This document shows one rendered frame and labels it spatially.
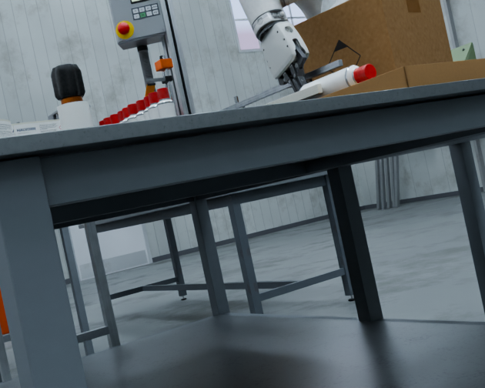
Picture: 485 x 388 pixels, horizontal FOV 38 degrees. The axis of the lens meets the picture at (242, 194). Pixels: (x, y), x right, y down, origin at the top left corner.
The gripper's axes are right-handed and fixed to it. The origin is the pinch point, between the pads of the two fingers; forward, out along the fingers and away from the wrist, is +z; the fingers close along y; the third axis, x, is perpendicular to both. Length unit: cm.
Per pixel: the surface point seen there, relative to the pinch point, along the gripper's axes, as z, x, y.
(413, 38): -2.7, -27.8, -12.0
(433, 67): 20.8, 5.8, -37.6
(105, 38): -592, -402, 789
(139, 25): -64, -6, 61
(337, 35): -12.4, -17.2, -1.4
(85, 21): -619, -373, 779
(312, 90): 5.4, 4.3, -7.4
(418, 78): 22.4, 10.2, -37.0
